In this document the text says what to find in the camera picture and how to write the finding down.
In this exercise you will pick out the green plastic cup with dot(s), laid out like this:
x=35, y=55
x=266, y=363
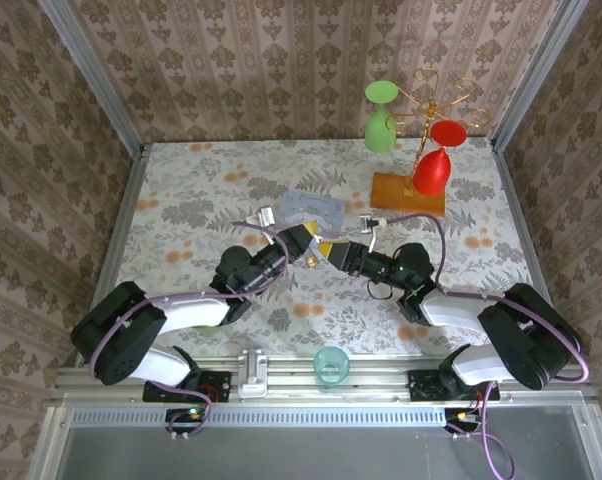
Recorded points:
x=208, y=330

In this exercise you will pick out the red wine glass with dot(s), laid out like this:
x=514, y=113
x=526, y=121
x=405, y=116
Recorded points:
x=431, y=172

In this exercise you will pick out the floral tablecloth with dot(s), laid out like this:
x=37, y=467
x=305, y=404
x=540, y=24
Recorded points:
x=206, y=175

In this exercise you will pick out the white clamp latch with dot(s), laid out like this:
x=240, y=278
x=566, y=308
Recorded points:
x=252, y=372

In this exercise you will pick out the teal glass cup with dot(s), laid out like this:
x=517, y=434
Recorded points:
x=331, y=367

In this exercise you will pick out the green wine glass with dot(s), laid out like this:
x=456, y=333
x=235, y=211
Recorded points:
x=378, y=132

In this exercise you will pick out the left controller circuit board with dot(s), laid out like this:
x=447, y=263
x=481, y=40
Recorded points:
x=188, y=416

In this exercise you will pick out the controller circuit board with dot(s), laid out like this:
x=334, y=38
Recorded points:
x=463, y=417
x=188, y=416

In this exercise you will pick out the right controller circuit board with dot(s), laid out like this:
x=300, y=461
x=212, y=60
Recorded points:
x=463, y=417

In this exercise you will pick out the grey metal panel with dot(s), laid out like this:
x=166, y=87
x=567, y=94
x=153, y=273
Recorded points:
x=306, y=455

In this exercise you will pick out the aluminium table edge rail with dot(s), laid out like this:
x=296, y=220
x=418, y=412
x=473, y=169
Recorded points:
x=291, y=375

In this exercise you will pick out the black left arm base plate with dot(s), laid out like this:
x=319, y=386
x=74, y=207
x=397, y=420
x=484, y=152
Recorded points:
x=218, y=385

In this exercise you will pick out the aluminium side rail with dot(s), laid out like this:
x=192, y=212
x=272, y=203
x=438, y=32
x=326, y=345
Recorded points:
x=517, y=210
x=123, y=210

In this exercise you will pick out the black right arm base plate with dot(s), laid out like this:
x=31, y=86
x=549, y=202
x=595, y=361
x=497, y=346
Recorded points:
x=421, y=387

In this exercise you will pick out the aluminium corner post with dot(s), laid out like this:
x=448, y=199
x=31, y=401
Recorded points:
x=88, y=70
x=538, y=70

